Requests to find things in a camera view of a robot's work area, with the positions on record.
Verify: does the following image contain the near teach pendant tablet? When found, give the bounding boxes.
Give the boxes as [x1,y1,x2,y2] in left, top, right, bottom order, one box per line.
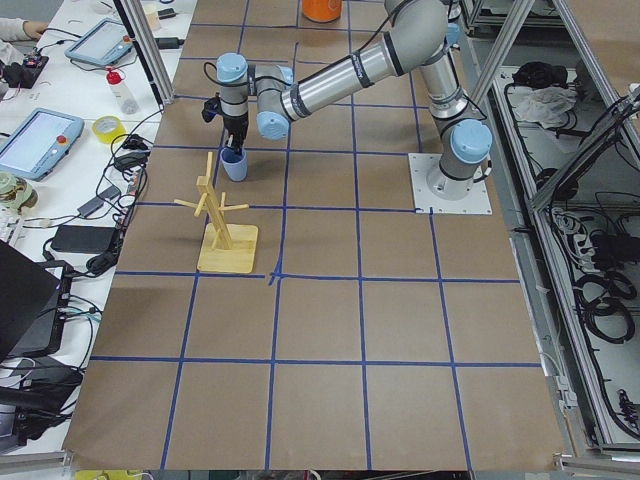
[1,108,84,181]

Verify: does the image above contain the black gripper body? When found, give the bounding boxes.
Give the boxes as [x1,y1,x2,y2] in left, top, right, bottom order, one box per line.
[201,94,249,143]

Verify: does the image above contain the orange can with grey lid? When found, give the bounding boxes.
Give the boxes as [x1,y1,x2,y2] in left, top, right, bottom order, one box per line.
[301,0,343,23]

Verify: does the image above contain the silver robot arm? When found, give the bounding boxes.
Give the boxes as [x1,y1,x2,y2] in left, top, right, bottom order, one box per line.
[201,0,493,200]

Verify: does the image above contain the far teach pendant tablet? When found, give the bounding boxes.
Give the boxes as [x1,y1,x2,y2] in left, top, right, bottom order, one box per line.
[64,19,133,67]

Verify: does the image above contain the light blue plastic cup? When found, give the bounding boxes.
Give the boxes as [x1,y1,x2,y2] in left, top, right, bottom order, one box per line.
[220,147,248,182]

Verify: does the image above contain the wooden cup rack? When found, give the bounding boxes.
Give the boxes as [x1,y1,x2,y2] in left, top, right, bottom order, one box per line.
[174,152,259,274]

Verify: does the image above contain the clear bottle red cap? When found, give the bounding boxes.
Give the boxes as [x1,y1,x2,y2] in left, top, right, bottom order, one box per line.
[106,67,139,115]

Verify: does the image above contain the yellow tape roll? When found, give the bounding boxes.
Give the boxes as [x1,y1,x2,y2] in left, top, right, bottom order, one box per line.
[92,115,126,144]

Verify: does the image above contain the black power adapter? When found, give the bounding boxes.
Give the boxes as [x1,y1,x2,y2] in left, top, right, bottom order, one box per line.
[51,225,117,254]

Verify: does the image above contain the black laptop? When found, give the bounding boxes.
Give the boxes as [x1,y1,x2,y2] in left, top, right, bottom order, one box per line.
[1,242,72,360]

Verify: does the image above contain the teach pendant tablet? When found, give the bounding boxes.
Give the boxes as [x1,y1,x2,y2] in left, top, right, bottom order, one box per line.
[64,19,133,67]
[1,108,84,181]

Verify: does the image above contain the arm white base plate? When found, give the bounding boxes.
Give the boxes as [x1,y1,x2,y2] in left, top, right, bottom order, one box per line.
[408,153,492,215]

